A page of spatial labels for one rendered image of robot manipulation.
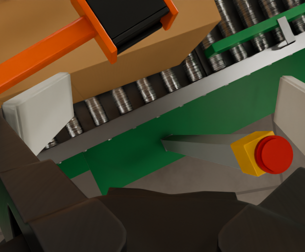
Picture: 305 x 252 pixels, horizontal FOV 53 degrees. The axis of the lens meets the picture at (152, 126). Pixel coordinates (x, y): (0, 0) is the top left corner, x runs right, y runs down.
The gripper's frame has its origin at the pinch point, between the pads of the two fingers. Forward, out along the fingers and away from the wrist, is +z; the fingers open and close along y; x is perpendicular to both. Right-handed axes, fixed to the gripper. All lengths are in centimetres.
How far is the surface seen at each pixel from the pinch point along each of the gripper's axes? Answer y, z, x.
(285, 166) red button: 20.6, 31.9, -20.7
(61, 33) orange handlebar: -11.5, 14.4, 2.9
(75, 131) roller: -30, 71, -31
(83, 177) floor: -43, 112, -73
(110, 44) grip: -6.3, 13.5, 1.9
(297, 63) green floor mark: 69, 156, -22
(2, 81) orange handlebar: -16.9, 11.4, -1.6
